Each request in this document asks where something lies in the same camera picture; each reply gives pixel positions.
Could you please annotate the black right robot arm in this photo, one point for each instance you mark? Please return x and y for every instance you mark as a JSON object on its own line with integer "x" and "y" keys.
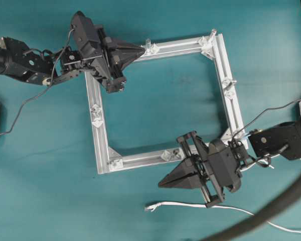
{"x": 283, "y": 139}

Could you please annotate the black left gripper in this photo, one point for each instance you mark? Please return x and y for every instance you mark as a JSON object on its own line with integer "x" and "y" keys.
{"x": 97, "y": 58}

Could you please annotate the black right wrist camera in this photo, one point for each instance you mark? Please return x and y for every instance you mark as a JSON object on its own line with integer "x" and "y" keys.
{"x": 224, "y": 165}

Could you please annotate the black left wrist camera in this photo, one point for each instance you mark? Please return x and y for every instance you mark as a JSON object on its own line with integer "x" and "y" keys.
{"x": 85, "y": 35}

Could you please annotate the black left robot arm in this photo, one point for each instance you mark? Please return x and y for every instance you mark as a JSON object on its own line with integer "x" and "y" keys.
{"x": 34, "y": 66}

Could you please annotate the clear top middle pin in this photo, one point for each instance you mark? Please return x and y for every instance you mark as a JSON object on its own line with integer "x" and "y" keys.
{"x": 147, "y": 45}

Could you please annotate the square aluminium profile frame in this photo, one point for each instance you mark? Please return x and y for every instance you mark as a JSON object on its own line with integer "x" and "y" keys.
{"x": 109, "y": 160}

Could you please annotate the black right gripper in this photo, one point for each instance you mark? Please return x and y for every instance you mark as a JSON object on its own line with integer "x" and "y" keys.
{"x": 194, "y": 171}

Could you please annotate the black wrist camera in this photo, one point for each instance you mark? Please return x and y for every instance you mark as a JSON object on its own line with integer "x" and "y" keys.
{"x": 85, "y": 35}
{"x": 224, "y": 165}

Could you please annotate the clear top right pin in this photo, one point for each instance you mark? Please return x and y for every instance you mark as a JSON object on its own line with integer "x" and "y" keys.
{"x": 212, "y": 35}

